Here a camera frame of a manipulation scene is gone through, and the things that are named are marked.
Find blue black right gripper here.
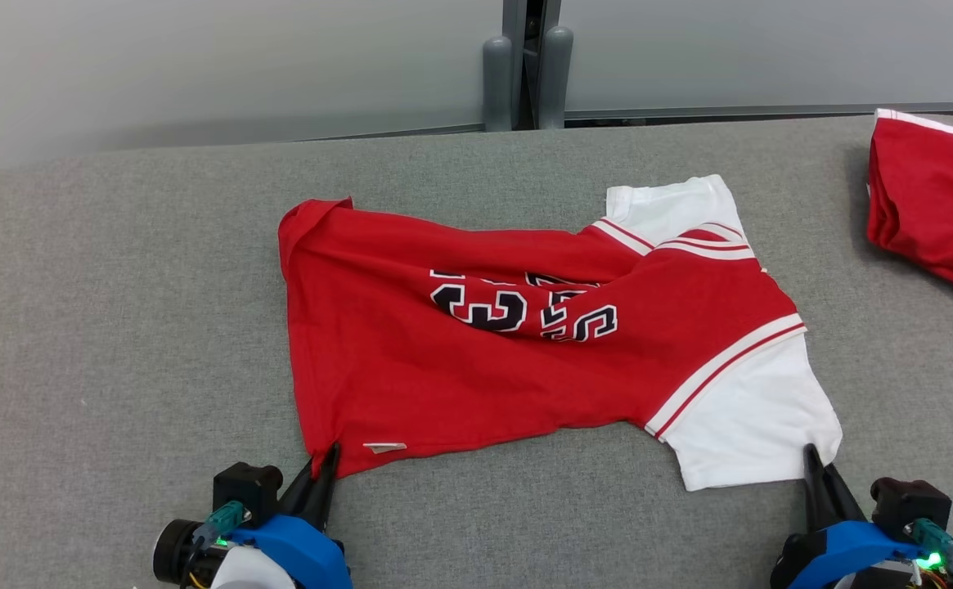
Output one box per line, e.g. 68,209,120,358
771,444,924,589

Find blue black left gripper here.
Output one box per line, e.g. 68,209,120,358
231,442,354,589

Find red and white basketball jersey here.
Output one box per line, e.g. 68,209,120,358
277,173,843,493

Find red shorts with white stripe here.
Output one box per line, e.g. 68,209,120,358
865,108,953,297

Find grey rounded bollard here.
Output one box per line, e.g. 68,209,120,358
536,25,574,130
482,35,515,133

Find teal left cable connector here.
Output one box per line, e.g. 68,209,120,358
191,501,252,549

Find teal cable connector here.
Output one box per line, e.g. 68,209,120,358
906,517,953,573
191,501,252,549

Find teal right cable connector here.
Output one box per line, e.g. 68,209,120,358
906,517,953,573

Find grey partition frame post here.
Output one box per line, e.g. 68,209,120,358
501,0,563,130

